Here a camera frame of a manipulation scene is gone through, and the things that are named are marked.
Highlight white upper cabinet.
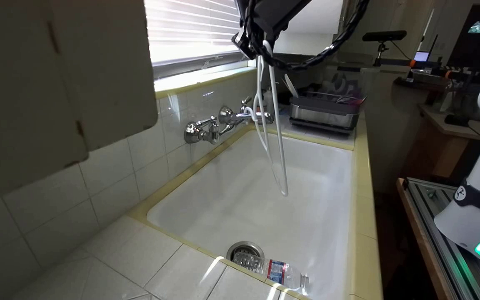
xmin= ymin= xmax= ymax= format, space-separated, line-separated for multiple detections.
xmin=271 ymin=0 xmax=346 ymax=58

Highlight white kitchen sink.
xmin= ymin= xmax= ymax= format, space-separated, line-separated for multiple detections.
xmin=144 ymin=128 xmax=359 ymax=300

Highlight grey wall cabinet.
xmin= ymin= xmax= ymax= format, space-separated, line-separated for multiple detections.
xmin=0 ymin=0 xmax=159 ymax=208

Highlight clear plastic water bottle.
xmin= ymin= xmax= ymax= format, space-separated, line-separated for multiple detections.
xmin=263 ymin=256 xmax=314 ymax=300

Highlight metal sink drain strainer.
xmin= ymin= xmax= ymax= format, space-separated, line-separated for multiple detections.
xmin=224 ymin=238 xmax=266 ymax=271

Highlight camera on tripod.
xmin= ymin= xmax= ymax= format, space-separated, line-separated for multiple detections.
xmin=359 ymin=28 xmax=408 ymax=69

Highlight aluminium robot mounting table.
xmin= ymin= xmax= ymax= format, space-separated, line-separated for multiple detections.
xmin=394 ymin=174 xmax=480 ymax=300

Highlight wooden desk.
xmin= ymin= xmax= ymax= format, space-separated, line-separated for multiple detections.
xmin=399 ymin=103 xmax=480 ymax=186

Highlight chrome wall tap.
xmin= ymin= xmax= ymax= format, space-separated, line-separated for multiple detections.
xmin=181 ymin=96 xmax=273 ymax=146

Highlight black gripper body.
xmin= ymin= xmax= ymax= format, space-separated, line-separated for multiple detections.
xmin=236 ymin=0 xmax=313 ymax=46

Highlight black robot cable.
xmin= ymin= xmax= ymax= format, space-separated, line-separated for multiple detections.
xmin=261 ymin=0 xmax=373 ymax=73

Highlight dark dish rack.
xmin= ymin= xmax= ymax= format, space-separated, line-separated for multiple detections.
xmin=286 ymin=76 xmax=366 ymax=136

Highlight white window blinds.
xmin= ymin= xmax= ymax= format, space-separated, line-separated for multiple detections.
xmin=141 ymin=0 xmax=253 ymax=69

